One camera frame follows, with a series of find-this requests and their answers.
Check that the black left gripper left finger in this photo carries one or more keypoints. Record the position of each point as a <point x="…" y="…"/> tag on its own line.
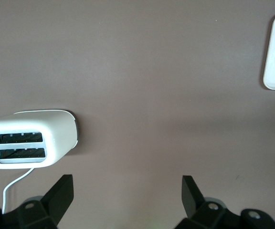
<point x="49" y="205"/>

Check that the cream two-slot toaster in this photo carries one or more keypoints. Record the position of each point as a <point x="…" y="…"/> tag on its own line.
<point x="56" y="133"/>

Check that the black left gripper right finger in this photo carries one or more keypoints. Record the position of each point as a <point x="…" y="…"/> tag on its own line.
<point x="197" y="207"/>

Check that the brown table mat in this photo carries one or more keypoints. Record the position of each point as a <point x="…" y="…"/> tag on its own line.
<point x="137" y="71"/>

